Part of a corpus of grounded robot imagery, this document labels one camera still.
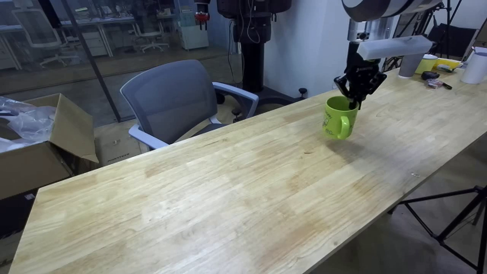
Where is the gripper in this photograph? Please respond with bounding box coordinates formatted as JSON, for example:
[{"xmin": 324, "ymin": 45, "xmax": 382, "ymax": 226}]
[{"xmin": 334, "ymin": 42, "xmax": 388, "ymax": 110}]

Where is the green mug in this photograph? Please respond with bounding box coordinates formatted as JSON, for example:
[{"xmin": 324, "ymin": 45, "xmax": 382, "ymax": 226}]
[{"xmin": 322, "ymin": 96, "xmax": 360, "ymax": 140}]

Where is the grey cup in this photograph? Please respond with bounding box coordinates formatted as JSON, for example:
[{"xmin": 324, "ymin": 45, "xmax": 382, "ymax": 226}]
[{"xmin": 398, "ymin": 53, "xmax": 425, "ymax": 79}]

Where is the yellow cup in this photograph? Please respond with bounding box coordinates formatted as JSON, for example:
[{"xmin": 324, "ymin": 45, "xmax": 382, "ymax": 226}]
[{"xmin": 415, "ymin": 54, "xmax": 439, "ymax": 75}]

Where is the clear plastic packet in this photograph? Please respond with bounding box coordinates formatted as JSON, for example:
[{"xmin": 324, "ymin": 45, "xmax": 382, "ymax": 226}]
[{"xmin": 425, "ymin": 78, "xmax": 453, "ymax": 91}]

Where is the yellow tray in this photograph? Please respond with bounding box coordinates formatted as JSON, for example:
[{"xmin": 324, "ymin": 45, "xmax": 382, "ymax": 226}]
[{"xmin": 434, "ymin": 57, "xmax": 463, "ymax": 73}]

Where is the black folding chair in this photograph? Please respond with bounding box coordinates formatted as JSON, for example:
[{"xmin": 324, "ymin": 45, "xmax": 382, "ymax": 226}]
[{"xmin": 426, "ymin": 0, "xmax": 479, "ymax": 62}]

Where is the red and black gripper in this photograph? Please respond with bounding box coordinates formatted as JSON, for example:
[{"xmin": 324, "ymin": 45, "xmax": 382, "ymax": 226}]
[{"xmin": 194, "ymin": 0, "xmax": 211, "ymax": 31}]

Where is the stand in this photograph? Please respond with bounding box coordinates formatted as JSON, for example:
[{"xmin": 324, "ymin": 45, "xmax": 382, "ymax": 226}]
[{"xmin": 387, "ymin": 184, "xmax": 487, "ymax": 274}]

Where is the white cabinet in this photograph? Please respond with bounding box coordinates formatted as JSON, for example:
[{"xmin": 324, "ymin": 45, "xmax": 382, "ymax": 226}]
[{"xmin": 178, "ymin": 23, "xmax": 210, "ymax": 51}]

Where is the grey office chair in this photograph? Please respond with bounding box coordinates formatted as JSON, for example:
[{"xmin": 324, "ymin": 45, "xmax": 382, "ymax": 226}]
[{"xmin": 120, "ymin": 59, "xmax": 259, "ymax": 151}]

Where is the small cardboard box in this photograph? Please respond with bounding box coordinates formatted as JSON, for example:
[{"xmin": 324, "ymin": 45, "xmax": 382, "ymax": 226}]
[{"xmin": 93, "ymin": 119, "xmax": 150, "ymax": 168}]

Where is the white desk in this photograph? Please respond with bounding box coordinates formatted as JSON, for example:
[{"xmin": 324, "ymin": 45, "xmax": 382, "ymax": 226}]
[{"xmin": 59, "ymin": 15, "xmax": 138, "ymax": 58}]

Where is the white mesh office chair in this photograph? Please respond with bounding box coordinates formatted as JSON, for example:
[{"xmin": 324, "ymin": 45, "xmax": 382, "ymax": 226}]
[{"xmin": 11, "ymin": 8, "xmax": 81, "ymax": 68}]

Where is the large open cardboard box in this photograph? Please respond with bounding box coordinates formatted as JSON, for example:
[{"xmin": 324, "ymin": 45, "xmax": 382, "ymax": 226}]
[{"xmin": 0, "ymin": 93, "xmax": 100, "ymax": 201}]

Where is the clear plastic wrap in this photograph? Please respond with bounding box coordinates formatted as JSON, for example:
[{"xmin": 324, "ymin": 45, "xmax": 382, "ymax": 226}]
[{"xmin": 0, "ymin": 96, "xmax": 57, "ymax": 153}]

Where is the black box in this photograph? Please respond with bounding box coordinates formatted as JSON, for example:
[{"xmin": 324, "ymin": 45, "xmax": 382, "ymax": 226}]
[{"xmin": 0, "ymin": 188, "xmax": 39, "ymax": 239}]

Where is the black machine on pedestal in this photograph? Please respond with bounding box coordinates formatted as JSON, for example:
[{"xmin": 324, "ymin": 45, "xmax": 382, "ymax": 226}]
[{"xmin": 216, "ymin": 0, "xmax": 309, "ymax": 115}]

